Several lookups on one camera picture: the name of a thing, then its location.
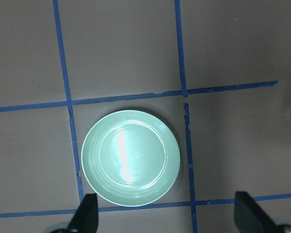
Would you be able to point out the green plate near left arm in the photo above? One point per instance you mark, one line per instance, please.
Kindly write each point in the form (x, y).
(130, 158)

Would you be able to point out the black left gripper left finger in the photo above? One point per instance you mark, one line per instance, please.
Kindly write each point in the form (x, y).
(85, 219)

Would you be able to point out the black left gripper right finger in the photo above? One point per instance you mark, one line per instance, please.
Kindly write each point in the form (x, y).
(249, 217)

